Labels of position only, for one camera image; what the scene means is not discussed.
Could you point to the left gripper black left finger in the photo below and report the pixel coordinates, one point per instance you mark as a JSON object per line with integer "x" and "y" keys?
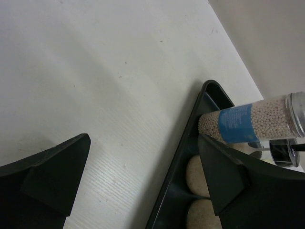
{"x": 38, "y": 192}

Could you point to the black rectangular plastic tray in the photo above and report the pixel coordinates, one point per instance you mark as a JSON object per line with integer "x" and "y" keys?
{"x": 174, "y": 198}

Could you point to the tall blue label bottle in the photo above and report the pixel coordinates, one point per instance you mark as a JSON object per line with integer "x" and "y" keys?
{"x": 282, "y": 117}

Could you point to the black knob cap bottle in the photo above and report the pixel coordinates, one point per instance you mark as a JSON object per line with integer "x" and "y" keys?
{"x": 284, "y": 152}

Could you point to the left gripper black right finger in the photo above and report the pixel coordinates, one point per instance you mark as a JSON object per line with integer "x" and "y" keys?
{"x": 248, "y": 193}

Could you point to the yellow cap spice bottle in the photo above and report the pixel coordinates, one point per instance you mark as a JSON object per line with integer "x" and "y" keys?
{"x": 195, "y": 177}

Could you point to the pink cap spice bottle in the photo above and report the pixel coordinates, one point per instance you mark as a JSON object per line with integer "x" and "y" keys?
{"x": 201, "y": 216}

